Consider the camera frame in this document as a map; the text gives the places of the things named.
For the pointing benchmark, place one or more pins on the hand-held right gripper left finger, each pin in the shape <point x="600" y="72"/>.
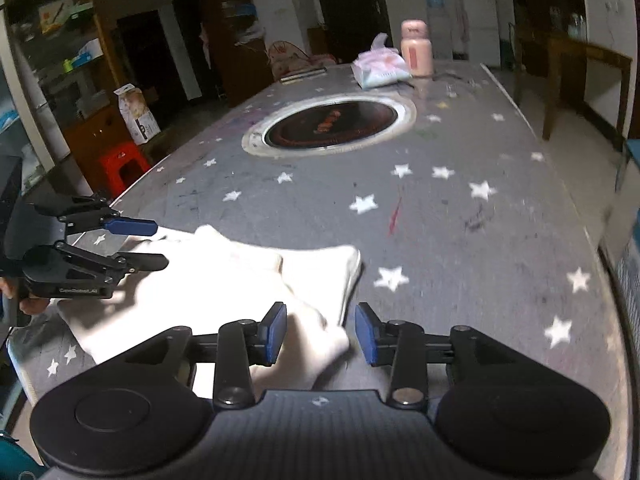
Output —
<point x="276" y="335"/>

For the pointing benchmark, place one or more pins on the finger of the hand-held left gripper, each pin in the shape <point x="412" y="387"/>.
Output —
<point x="145" y="262"/>
<point x="132" y="226"/>

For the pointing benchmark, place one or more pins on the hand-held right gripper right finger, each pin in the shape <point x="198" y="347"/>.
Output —
<point x="367" y="335"/>

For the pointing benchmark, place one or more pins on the white garment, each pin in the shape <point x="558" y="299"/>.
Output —
<point x="225" y="280"/>

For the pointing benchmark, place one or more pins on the person's left hand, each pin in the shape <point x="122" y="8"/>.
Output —
<point x="35" y="307"/>

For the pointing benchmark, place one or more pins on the red plastic stool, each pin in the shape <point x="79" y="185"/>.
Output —
<point x="122" y="160"/>

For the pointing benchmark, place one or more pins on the printed cardboard box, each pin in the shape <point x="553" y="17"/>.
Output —
<point x="137" y="112"/>

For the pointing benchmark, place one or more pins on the grey star-printed tablecloth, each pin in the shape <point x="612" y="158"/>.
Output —
<point x="450" y="235"/>

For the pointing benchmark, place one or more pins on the wooden shelf cabinet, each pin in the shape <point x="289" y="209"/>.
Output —
<point x="55" y="60"/>

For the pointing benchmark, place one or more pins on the round built-in induction cooker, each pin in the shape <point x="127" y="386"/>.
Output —
<point x="330" y="122"/>

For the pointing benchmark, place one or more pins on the flat dark book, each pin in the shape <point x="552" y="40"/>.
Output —
<point x="304" y="74"/>

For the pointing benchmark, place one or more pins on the floral cushioned chair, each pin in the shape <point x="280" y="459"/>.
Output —
<point x="292" y="57"/>

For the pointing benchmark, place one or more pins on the soft tissue pack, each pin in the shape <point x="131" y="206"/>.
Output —
<point x="381" y="67"/>

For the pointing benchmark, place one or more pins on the pink bottle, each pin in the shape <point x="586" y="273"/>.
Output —
<point x="416" y="52"/>

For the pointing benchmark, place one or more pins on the blue plastic crate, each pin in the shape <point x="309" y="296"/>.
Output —
<point x="631" y="157"/>

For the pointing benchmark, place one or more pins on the water dispenser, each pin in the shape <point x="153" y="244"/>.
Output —
<point x="438" y="20"/>

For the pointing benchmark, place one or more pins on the white refrigerator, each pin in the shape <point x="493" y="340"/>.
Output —
<point x="479" y="20"/>

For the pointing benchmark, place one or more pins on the wooden side table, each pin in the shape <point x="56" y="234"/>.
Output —
<point x="585" y="60"/>

